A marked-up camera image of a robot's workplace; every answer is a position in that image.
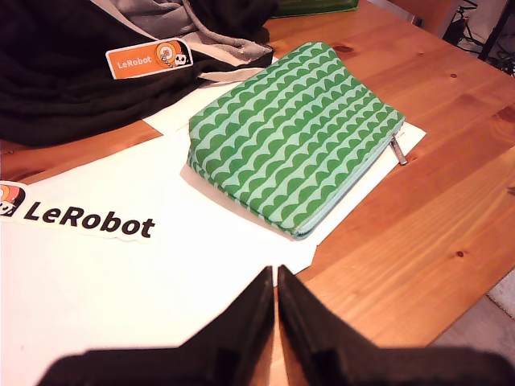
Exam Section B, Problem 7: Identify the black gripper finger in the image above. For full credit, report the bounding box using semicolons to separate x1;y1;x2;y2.
277;265;381;386
180;266;276;386

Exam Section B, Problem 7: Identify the green wave-patterned zipper pouch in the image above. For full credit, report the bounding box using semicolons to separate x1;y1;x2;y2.
187;41;410;241

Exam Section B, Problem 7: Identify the blank white paper sheet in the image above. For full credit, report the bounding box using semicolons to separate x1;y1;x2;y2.
0;130;319;386

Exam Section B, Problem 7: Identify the white LeRobot text sticker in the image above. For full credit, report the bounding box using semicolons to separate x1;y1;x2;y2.
0;180;157;244

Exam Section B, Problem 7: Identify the white fluffy rug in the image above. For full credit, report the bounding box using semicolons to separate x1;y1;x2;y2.
485;267;515;321

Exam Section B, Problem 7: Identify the small rectangular LeRobot sticker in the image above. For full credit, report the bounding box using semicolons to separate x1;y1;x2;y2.
105;37;194;80

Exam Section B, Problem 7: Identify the black hoodie with grey lining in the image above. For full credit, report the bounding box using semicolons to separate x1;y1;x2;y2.
0;0;278;148

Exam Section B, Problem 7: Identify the silver and green Canagan bag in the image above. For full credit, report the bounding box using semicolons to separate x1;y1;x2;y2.
271;0;359;19

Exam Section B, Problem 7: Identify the black equipment with cables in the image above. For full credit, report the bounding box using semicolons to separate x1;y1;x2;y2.
442;0;515;77

